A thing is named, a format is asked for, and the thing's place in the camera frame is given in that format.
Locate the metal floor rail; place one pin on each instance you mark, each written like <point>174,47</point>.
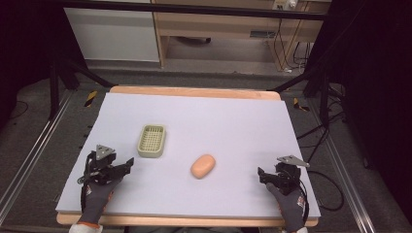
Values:
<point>35,152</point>
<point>350,181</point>

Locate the black metal stand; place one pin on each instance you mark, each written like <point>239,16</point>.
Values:
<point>55,90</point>
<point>322,97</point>

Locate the orange bread roll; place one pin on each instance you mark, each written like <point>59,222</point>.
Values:
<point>203,166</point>

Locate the white cabinet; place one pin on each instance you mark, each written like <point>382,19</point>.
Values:
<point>113,35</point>

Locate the person's left hand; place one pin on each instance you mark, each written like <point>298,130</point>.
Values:
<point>97,200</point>

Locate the white table sheet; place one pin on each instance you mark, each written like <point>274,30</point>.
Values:
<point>210,136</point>

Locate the wooden table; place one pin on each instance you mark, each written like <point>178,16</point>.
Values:
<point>194,91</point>

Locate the person's right hand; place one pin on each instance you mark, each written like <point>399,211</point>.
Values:
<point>288,208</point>

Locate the black frame bar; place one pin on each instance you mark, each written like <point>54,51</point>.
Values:
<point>194,9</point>

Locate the white power strip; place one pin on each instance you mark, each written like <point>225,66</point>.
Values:
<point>285,4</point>

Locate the yellow black tape marker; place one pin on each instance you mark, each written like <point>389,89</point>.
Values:
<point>91,98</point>
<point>300,105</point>

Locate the wooden desk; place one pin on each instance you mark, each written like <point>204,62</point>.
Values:
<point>223,26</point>

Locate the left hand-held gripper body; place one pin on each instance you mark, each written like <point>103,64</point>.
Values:
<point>103,161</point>

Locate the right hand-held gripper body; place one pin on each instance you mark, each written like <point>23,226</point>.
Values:
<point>289,174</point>

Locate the pale green soap dish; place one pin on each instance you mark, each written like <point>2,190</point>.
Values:
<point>151,141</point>

